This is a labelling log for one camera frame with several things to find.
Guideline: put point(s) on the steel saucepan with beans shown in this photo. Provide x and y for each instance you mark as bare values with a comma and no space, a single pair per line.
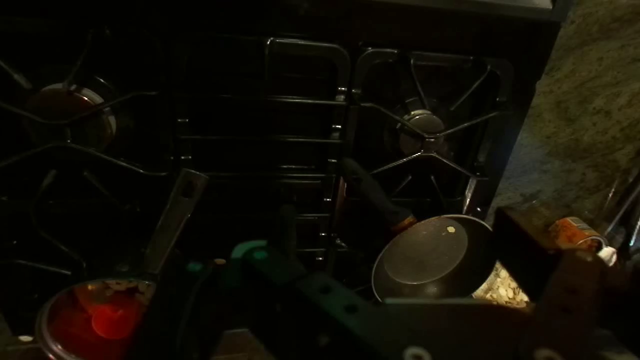
62,328

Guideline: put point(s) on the orange plastic cup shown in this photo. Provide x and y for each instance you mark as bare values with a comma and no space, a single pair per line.
112,314

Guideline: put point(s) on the small spice bottle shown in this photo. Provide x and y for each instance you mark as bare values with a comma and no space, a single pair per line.
572,232

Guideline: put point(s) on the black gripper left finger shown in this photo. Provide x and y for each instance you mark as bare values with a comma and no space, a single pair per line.
200,312

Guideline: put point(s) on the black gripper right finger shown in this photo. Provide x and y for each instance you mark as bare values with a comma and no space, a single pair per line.
582,309

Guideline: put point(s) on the black gas stove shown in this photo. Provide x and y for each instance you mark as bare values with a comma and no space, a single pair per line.
99,121

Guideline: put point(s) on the black frying pan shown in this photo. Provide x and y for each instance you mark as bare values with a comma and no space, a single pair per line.
438,257

